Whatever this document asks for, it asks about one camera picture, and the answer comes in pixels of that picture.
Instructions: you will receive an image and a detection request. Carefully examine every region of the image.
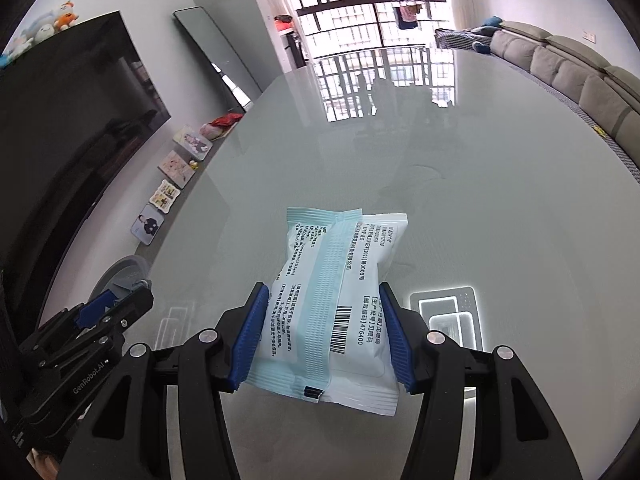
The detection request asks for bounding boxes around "large black television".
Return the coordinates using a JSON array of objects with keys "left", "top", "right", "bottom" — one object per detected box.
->
[{"left": 0, "top": 10, "right": 173, "bottom": 321}]

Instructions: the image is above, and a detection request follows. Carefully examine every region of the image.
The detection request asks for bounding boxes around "grey sectional sofa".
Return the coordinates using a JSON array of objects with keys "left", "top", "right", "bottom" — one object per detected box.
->
[{"left": 489, "top": 20, "right": 640, "bottom": 181}]

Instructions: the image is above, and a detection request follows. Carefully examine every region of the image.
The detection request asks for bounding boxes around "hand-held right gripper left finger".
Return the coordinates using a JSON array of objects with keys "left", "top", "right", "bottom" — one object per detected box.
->
[{"left": 59, "top": 281, "right": 271, "bottom": 480}]

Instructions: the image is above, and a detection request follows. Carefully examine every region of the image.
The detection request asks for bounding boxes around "orange white plush toy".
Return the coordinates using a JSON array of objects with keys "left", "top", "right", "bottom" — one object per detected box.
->
[{"left": 54, "top": 0, "right": 81, "bottom": 31}]

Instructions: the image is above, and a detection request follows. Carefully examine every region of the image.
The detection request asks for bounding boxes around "white blue plush toy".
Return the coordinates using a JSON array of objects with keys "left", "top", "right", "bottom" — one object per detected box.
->
[{"left": 20, "top": 10, "right": 56, "bottom": 46}]

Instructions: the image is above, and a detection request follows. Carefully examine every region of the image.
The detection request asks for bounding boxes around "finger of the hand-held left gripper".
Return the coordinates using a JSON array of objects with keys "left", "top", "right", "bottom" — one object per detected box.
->
[
  {"left": 49, "top": 286, "right": 155, "bottom": 367},
  {"left": 19, "top": 290, "right": 126, "bottom": 361}
]

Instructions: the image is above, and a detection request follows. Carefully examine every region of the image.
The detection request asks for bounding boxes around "scalloped white photo frame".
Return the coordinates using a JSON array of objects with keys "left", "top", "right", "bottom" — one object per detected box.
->
[{"left": 149, "top": 178, "right": 182, "bottom": 213}]

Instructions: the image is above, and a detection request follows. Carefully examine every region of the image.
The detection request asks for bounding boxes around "plaid cloth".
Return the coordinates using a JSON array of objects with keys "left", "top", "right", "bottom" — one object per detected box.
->
[{"left": 434, "top": 27, "right": 493, "bottom": 51}]

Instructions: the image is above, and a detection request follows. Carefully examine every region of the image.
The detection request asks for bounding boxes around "square pink photo frame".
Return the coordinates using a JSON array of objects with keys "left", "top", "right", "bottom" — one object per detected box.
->
[{"left": 158, "top": 150, "right": 197, "bottom": 188}]

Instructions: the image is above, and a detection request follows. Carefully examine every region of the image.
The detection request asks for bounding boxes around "tall leaning mirror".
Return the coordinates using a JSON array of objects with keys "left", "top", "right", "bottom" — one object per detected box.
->
[{"left": 173, "top": 6, "right": 263, "bottom": 113}]

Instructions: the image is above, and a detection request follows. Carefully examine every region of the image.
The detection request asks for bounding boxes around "white and blue packet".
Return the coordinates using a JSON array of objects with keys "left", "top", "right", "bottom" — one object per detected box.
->
[{"left": 247, "top": 205, "right": 408, "bottom": 417}]

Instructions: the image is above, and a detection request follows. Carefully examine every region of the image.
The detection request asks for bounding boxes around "balcony window grille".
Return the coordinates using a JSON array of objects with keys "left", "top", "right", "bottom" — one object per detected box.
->
[{"left": 272, "top": 0, "right": 448, "bottom": 61}]

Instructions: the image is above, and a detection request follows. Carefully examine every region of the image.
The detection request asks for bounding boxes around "child photo frame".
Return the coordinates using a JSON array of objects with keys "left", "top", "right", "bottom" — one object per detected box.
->
[{"left": 173, "top": 125, "right": 213, "bottom": 161}]

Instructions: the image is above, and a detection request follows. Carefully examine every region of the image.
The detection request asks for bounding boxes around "dark narrow cabinet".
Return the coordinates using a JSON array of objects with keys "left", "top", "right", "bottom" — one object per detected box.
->
[{"left": 287, "top": 30, "right": 308, "bottom": 68}]

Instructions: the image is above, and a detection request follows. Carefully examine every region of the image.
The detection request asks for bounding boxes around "grey perforated plastic basket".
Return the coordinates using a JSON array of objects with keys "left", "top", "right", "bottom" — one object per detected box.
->
[{"left": 94, "top": 255, "right": 152, "bottom": 306}]

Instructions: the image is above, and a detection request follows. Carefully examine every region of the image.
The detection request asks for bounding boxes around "pink hanging garment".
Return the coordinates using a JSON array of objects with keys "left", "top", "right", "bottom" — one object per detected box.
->
[{"left": 392, "top": 0, "right": 426, "bottom": 23}]

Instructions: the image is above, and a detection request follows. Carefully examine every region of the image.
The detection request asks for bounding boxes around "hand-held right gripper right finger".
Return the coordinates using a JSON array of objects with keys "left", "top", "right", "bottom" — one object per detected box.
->
[{"left": 378, "top": 282, "right": 583, "bottom": 480}]

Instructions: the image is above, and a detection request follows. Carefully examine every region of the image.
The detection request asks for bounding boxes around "pale plush toy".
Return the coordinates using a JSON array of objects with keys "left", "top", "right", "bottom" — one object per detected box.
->
[{"left": 0, "top": 35, "right": 33, "bottom": 68}]

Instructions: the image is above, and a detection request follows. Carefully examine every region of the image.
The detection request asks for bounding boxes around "portrait photo frame dark suit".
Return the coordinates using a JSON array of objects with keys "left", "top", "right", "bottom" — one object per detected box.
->
[{"left": 132, "top": 204, "right": 165, "bottom": 245}]

